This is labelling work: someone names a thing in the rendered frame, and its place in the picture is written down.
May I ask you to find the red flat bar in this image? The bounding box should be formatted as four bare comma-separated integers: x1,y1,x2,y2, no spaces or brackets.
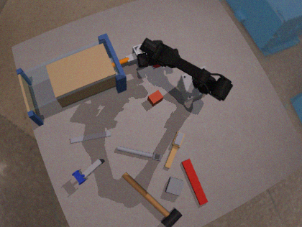
181,159,208,205

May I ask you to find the grey flat bar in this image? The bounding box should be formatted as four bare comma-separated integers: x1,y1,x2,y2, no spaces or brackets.
70,131,111,143

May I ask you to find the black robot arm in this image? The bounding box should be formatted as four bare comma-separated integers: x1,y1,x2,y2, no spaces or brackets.
139,38,233,101

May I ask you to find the winch handle with blue knob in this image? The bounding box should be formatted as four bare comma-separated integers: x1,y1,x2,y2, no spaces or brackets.
72,159,105,185

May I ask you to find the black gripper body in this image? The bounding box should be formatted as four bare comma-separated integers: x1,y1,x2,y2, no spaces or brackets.
137,49,179,68

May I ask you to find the wooden-handled black mallet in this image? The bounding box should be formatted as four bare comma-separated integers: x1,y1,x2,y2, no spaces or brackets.
122,173,182,227

